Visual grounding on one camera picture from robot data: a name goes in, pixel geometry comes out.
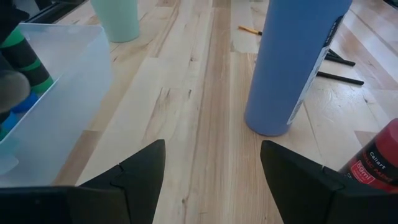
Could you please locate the clear plastic bin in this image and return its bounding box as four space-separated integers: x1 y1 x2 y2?
0 23 113 187

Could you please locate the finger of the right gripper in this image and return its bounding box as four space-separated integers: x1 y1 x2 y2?
0 0 30 43

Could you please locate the orange paint brush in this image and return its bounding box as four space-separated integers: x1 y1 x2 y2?
238 24 264 36

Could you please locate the black aluminium table frame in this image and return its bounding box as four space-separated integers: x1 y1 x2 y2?
24 0 91 25

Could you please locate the small dark red paint bottle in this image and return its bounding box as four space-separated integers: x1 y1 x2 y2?
338 118 398 194

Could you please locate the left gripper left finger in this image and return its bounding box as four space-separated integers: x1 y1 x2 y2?
0 139 166 224

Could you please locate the black wire stand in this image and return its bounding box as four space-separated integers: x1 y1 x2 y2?
326 47 345 60

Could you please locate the light green plastic cup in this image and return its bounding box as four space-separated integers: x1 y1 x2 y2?
90 0 141 44

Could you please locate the black handled paint brush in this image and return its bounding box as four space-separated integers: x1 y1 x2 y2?
323 52 357 67
315 70 365 86

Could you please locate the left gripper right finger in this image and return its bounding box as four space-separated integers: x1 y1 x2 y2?
260 140 398 224

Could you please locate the large periwinkle blue paint bottle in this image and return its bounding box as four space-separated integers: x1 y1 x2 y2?
244 0 354 137

